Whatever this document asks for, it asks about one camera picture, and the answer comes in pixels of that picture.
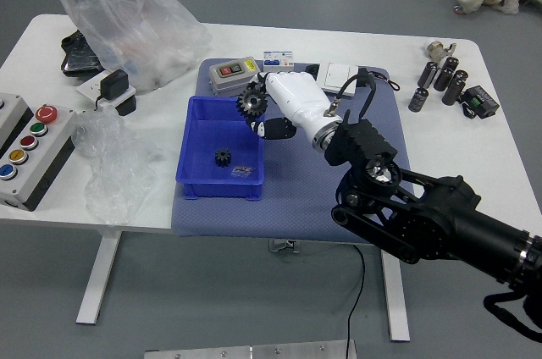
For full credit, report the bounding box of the yellow push button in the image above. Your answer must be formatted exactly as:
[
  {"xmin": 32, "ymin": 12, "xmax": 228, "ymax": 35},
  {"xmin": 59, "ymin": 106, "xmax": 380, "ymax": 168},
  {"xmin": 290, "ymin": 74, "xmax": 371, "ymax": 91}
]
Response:
[{"xmin": 8, "ymin": 148, "xmax": 30, "ymax": 166}]

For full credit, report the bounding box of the metal table bracket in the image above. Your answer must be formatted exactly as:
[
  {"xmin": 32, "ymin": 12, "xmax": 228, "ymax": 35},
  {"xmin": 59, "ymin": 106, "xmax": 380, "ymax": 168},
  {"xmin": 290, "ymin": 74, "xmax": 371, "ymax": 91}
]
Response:
[{"xmin": 267, "ymin": 239, "xmax": 303, "ymax": 255}]

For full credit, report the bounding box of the silver metal fitting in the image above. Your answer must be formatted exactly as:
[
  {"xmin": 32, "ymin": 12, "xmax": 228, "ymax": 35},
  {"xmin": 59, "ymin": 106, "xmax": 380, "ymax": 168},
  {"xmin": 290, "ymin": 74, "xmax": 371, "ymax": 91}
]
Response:
[{"xmin": 425, "ymin": 41, "xmax": 460, "ymax": 60}]

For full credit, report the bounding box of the blue plastic bin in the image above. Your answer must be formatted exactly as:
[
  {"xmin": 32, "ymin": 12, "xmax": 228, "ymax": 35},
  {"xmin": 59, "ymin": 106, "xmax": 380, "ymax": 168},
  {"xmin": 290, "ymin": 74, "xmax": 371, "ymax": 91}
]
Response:
[{"xmin": 175, "ymin": 95, "xmax": 268, "ymax": 202}]

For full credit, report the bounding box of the crumpled clear bubble wrap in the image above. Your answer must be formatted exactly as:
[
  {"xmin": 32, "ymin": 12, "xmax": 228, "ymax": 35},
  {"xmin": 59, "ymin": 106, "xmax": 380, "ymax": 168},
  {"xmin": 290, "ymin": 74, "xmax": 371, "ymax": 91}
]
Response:
[{"xmin": 71, "ymin": 105, "xmax": 164, "ymax": 227}]

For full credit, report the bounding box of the blue padded mat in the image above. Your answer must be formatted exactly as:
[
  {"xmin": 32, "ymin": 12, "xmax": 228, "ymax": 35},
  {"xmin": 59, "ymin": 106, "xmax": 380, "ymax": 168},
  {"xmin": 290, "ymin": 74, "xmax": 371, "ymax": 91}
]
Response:
[{"xmin": 171, "ymin": 57, "xmax": 410, "ymax": 246}]

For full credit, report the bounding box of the black module green terminal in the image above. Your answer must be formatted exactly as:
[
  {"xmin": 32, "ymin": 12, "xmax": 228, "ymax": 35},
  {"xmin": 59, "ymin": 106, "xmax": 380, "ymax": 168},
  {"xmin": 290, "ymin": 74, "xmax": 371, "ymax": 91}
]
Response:
[{"xmin": 460, "ymin": 85, "xmax": 501, "ymax": 120}]

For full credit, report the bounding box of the large clear plastic bag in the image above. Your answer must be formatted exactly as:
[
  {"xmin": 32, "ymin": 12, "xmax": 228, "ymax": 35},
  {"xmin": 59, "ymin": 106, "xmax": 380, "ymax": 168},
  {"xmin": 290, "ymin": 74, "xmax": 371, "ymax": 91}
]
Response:
[{"xmin": 53, "ymin": 0, "xmax": 213, "ymax": 96}]

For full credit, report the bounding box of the white flat plate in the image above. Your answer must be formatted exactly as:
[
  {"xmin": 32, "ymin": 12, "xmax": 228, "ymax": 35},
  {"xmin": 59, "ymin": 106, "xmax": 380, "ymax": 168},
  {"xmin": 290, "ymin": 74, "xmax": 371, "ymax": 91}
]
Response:
[{"xmin": 75, "ymin": 70, "xmax": 138, "ymax": 108}]

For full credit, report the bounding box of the grey push-button switch box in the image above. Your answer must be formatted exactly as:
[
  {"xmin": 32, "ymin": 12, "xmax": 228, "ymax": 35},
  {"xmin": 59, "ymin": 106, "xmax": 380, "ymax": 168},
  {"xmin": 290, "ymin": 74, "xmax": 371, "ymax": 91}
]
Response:
[{"xmin": 208, "ymin": 57, "xmax": 263, "ymax": 96}]

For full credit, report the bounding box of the white wall switch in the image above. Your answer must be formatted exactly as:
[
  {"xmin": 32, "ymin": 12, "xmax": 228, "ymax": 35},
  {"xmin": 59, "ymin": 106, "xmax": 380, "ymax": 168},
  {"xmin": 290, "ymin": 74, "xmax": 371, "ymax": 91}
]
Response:
[{"xmin": 316, "ymin": 63, "xmax": 362, "ymax": 99}]

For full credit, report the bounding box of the red emergency stop button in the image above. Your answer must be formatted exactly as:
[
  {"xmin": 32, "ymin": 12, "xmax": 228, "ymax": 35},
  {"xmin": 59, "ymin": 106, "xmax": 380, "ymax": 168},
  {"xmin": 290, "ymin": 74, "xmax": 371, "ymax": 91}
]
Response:
[{"xmin": 35, "ymin": 105, "xmax": 58, "ymax": 125}]

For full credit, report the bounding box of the white table leg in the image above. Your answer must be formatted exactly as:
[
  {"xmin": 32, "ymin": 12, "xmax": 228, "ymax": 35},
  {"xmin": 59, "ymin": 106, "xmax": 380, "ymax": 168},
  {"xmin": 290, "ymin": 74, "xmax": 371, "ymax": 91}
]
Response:
[
  {"xmin": 75, "ymin": 229, "xmax": 124, "ymax": 326},
  {"xmin": 379, "ymin": 248, "xmax": 412, "ymax": 343}
]

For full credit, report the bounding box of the black floor cable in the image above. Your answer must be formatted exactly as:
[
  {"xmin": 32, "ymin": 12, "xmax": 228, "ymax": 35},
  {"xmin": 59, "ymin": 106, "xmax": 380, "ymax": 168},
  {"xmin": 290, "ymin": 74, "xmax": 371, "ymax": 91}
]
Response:
[{"xmin": 344, "ymin": 244, "xmax": 368, "ymax": 359}]

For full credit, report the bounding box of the white circuit breaker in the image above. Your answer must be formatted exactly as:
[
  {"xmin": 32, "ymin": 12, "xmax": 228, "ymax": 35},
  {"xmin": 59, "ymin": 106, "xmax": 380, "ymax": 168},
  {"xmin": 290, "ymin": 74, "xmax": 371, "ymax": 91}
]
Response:
[{"xmin": 262, "ymin": 49, "xmax": 296, "ymax": 75}]

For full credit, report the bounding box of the black adapter with wires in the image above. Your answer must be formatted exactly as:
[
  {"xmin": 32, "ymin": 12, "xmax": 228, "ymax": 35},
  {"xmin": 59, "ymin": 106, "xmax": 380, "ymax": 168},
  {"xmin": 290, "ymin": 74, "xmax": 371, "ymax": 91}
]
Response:
[{"xmin": 357, "ymin": 67, "xmax": 401, "ymax": 91}]

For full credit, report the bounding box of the grey five-button control box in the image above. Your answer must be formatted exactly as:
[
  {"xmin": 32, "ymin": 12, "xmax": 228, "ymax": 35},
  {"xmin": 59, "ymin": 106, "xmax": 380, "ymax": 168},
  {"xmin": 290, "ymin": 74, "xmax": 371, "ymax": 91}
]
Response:
[{"xmin": 0, "ymin": 96, "xmax": 80, "ymax": 213}]

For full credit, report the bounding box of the small black gear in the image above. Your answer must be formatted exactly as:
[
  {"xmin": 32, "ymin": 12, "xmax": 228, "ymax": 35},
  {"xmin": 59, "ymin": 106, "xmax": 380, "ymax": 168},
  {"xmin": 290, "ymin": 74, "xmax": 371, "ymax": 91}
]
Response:
[{"xmin": 213, "ymin": 147, "xmax": 231, "ymax": 169}]

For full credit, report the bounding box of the small black block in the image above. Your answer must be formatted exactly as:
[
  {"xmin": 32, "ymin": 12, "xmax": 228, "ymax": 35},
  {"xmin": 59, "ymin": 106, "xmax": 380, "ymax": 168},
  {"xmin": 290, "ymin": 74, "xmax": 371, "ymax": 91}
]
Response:
[{"xmin": 114, "ymin": 95, "xmax": 138, "ymax": 117}]

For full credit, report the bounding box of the black power adapter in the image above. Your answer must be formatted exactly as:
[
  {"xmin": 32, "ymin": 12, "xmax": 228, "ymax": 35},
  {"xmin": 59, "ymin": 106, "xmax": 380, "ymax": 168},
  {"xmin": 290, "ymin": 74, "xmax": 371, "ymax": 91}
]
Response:
[{"xmin": 93, "ymin": 69, "xmax": 130, "ymax": 112}]

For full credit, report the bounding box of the big black gear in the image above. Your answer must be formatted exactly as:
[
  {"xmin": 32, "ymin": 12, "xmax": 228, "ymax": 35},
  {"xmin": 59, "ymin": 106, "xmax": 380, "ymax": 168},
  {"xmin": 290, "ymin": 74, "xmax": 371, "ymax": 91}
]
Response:
[{"xmin": 235, "ymin": 88, "xmax": 269, "ymax": 123}]

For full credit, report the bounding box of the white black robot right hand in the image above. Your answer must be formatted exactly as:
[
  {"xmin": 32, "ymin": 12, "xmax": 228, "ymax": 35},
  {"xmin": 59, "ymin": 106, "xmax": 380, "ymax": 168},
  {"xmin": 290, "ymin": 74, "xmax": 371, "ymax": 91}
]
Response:
[{"xmin": 243, "ymin": 70, "xmax": 344, "ymax": 152}]

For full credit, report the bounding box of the small clear parts bag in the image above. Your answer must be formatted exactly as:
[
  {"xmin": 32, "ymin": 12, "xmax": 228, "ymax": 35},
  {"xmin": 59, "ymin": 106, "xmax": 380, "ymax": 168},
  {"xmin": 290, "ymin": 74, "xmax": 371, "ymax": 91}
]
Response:
[{"xmin": 231, "ymin": 164, "xmax": 258, "ymax": 179}]

